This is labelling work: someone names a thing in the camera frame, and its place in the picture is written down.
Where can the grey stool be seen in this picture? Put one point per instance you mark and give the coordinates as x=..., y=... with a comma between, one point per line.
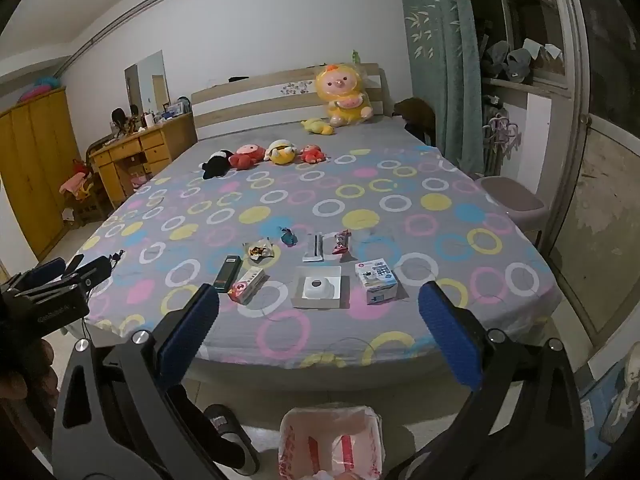
x=515, y=202

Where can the pink white small box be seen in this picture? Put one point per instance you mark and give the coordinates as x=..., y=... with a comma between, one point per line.
x=246, y=285

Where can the large yellow doll in bag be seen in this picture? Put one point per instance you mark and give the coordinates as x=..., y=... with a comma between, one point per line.
x=342, y=95

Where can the pink clothes pile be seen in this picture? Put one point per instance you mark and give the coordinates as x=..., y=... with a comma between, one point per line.
x=75, y=184

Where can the dark chair with cloth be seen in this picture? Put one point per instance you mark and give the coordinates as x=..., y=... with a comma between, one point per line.
x=415, y=115

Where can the red candy wrapper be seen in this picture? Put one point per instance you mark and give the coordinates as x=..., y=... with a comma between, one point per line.
x=342, y=243

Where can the white tray box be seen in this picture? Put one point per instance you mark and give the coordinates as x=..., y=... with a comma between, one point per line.
x=318, y=288

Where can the yellow duck plush toy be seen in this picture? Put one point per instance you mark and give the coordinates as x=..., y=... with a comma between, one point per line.
x=318, y=126

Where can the bed with circle-print sheet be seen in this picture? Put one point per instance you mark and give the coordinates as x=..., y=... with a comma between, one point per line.
x=310, y=195

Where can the brown snack wrapper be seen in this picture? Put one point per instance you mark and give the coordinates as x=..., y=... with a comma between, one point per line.
x=259, y=251

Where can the wall mirror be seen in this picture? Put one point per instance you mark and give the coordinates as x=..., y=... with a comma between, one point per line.
x=145, y=80

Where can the white sneaker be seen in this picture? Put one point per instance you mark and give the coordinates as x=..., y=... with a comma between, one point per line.
x=620, y=395

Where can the yellow wooden wardrobe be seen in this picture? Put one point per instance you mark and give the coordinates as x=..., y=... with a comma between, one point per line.
x=35, y=160

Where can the black white plush toy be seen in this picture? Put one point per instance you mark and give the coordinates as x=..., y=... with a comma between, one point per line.
x=217, y=163

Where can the bundle of clothes hangers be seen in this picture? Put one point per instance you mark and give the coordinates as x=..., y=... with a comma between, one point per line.
x=500, y=127

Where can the clear plastic wrapper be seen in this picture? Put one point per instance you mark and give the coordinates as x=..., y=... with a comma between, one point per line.
x=314, y=249

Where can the grey shoe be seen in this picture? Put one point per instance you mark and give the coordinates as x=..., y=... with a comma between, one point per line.
x=496, y=59
x=519, y=64

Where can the bin with plastic bag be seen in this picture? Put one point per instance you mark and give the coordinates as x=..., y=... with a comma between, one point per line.
x=330, y=440

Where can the person's left hand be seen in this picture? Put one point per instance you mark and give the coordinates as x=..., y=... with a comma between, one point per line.
x=22, y=375

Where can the dark green slim box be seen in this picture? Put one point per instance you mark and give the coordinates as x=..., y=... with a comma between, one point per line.
x=227, y=272

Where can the teal candy wrapper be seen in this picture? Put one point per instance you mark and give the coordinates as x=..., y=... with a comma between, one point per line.
x=288, y=235

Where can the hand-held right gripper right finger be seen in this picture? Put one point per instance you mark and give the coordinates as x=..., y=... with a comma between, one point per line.
x=450, y=335

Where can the green bottle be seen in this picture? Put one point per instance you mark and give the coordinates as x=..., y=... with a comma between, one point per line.
x=356, y=55

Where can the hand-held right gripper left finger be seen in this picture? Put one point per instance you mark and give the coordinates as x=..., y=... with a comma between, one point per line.
x=191, y=327

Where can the black slipper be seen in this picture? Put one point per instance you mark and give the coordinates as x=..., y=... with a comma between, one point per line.
x=231, y=435

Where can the large red plush toy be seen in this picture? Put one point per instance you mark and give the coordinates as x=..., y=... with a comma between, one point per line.
x=245, y=156

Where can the blue floor mat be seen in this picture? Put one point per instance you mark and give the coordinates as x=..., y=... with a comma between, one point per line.
x=587, y=400

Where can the small red plush toy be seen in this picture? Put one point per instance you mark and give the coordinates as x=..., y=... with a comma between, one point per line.
x=314, y=154

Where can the yellow white plush toy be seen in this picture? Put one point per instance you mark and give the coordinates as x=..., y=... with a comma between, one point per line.
x=280, y=153

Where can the wooden headboard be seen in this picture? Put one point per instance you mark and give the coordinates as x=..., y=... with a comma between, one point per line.
x=260, y=102

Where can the yellow wooden desk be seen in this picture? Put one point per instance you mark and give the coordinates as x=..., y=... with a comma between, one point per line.
x=145, y=150

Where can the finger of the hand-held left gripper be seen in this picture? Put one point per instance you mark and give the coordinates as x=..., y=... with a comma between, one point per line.
x=94, y=269
x=46, y=271

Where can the green patterned curtain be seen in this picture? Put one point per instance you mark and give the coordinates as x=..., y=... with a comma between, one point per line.
x=435, y=60

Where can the blue white carton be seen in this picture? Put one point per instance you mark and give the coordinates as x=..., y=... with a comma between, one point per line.
x=377, y=280

